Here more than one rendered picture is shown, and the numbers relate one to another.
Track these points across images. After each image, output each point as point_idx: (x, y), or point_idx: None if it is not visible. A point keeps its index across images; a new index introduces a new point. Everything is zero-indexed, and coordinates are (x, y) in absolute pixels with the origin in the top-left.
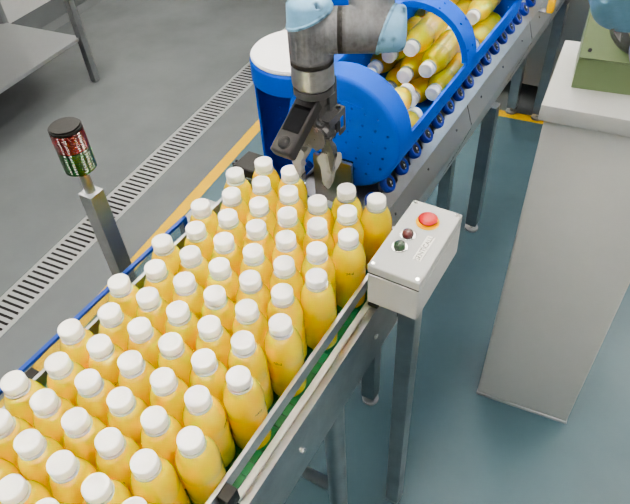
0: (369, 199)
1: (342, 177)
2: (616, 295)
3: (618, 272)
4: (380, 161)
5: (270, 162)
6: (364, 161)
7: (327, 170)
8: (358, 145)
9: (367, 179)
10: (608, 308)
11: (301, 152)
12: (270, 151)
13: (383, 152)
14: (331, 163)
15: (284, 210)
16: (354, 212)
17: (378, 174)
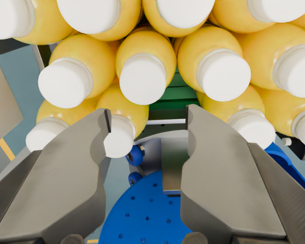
0: (52, 137)
1: (176, 168)
2: (13, 162)
3: (4, 176)
4: (131, 210)
5: None
6: (157, 202)
7: (57, 148)
8: (168, 225)
9: (152, 178)
10: (22, 153)
11: (199, 189)
12: (293, 175)
13: (124, 227)
14: (6, 185)
15: (198, 0)
16: (42, 90)
17: (136, 190)
